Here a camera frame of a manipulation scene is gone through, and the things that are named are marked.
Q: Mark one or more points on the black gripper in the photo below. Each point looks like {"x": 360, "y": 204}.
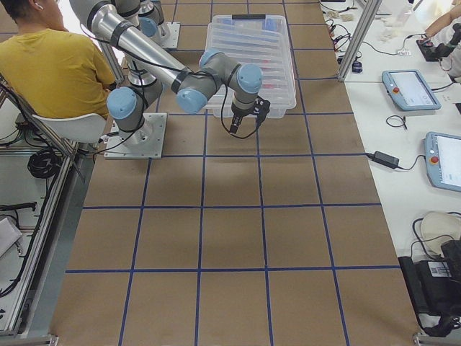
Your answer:
{"x": 238, "y": 119}

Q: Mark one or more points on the clear plastic box lid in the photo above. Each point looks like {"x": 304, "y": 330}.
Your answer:
{"x": 264, "y": 43}

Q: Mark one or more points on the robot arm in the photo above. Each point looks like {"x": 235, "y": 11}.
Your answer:
{"x": 133, "y": 27}
{"x": 152, "y": 21}

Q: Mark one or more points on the white chair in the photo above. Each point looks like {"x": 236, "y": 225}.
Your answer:
{"x": 83, "y": 129}

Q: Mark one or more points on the black power adapter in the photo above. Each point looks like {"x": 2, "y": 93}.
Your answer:
{"x": 383, "y": 159}

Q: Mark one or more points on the far teach pendant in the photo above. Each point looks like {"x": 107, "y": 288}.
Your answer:
{"x": 409, "y": 90}

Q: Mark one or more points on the teach pendant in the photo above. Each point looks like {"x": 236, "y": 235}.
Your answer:
{"x": 442, "y": 157}
{"x": 409, "y": 90}

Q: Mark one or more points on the person in yellow shirt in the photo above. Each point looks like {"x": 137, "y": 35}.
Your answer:
{"x": 59, "y": 73}

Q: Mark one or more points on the near teach pendant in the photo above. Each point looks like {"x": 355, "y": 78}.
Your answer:
{"x": 442, "y": 157}

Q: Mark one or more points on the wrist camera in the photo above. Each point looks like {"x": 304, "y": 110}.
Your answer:
{"x": 261, "y": 109}

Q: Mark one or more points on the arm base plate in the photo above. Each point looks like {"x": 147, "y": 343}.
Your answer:
{"x": 145, "y": 143}
{"x": 169, "y": 35}

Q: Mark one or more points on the black box latch handle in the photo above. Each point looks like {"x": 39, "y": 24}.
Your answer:
{"x": 248, "y": 16}

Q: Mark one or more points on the aluminium frame post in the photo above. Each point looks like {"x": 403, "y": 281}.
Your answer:
{"x": 363, "y": 25}

